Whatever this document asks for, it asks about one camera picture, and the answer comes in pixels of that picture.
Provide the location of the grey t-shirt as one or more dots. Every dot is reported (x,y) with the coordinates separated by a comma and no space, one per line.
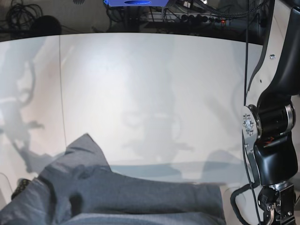
(79,188)

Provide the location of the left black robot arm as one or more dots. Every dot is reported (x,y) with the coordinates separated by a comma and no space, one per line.
(268,117)

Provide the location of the black power strip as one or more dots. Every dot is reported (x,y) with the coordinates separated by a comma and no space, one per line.
(198,19)

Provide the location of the blue box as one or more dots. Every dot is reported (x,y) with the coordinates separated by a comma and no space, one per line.
(135,3)

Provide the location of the black mug with yellow pattern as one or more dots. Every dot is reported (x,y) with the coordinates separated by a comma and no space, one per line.
(22,184)

